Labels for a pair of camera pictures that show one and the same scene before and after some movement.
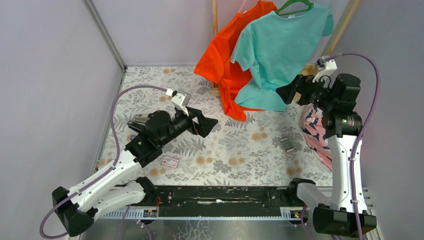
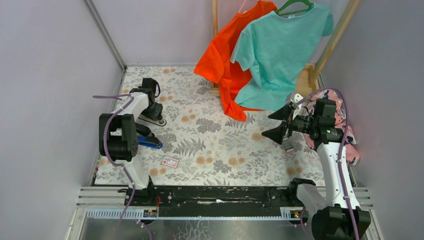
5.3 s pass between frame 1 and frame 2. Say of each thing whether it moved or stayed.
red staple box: stayed
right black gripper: moved
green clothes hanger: stayed
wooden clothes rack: stayed
